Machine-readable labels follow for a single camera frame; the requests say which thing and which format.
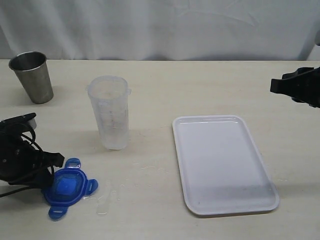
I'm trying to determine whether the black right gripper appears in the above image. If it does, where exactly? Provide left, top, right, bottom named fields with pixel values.
left=270, top=67, right=320, bottom=108

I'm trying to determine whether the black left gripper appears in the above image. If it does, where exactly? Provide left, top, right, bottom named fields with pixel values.
left=0, top=112, right=65, bottom=189

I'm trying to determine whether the blue container lid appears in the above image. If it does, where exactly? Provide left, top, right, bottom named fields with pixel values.
left=41, top=157, right=99, bottom=221

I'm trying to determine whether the stainless steel cup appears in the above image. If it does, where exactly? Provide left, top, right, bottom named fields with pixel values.
left=8, top=51, right=54, bottom=104

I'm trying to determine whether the clear tall plastic container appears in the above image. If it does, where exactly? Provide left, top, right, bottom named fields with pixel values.
left=86, top=75, right=131, bottom=150

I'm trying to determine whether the white plastic tray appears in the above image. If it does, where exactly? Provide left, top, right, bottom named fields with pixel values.
left=172, top=115, right=280, bottom=217

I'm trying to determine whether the white backdrop curtain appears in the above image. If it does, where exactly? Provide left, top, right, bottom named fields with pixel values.
left=0, top=0, right=320, bottom=61

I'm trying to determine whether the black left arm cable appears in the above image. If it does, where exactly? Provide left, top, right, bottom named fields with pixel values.
left=0, top=124, right=56, bottom=198

